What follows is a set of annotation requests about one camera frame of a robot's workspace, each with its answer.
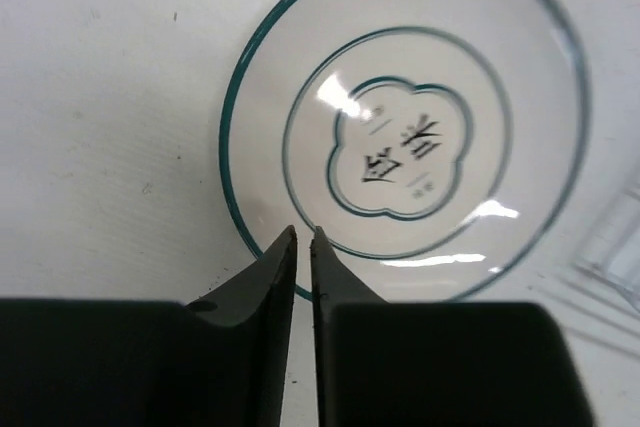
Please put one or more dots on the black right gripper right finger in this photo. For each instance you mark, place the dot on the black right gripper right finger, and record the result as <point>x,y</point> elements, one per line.
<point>381,363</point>

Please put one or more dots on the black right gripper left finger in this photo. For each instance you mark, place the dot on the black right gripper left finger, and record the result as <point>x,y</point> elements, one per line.
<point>217,361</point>

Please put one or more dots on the white plate teal clover design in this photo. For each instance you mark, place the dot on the white plate teal clover design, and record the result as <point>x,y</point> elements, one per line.
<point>434,142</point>

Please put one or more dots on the white wire dish rack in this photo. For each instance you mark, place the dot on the white wire dish rack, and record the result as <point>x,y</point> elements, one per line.
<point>587,274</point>

